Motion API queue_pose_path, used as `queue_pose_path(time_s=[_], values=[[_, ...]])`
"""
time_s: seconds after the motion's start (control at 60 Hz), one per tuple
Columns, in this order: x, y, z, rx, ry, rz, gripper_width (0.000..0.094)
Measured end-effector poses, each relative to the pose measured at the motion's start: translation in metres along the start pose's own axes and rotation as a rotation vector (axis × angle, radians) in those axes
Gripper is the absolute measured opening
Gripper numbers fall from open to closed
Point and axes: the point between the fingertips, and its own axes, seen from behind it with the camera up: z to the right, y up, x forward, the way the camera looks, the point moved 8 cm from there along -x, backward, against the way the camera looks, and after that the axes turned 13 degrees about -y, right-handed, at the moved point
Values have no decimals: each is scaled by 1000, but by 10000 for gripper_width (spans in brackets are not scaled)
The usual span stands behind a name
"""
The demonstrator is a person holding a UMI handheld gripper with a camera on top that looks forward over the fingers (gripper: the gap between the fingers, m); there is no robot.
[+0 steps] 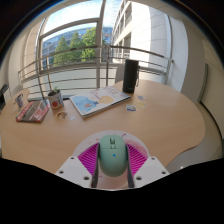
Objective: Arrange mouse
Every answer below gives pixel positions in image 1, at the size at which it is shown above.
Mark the metal balcony railing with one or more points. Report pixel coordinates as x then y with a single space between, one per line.
66 65

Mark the white chair back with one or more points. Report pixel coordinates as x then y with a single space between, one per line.
119 73
17 89

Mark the red dark magazine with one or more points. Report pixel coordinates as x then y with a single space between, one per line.
31 111

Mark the small yellow sticker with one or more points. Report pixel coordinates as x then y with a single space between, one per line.
141 104

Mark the small pale blue sticker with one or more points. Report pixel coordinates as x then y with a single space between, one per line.
141 97

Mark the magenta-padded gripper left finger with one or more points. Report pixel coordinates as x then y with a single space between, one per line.
75 171

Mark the mint green computer mouse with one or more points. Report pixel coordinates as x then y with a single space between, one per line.
112 156

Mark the tall black speaker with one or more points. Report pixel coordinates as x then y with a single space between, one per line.
130 76

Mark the small printed mug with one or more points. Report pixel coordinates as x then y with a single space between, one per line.
19 101

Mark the black grey office printer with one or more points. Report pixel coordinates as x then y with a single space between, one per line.
2 96

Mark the small round brown sticker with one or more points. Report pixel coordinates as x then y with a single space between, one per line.
61 115

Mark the white mug with plant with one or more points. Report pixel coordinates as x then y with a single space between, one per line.
56 100

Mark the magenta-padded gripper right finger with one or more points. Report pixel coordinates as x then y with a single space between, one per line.
150 171

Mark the light blue illustrated book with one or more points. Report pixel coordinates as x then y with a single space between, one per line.
98 100

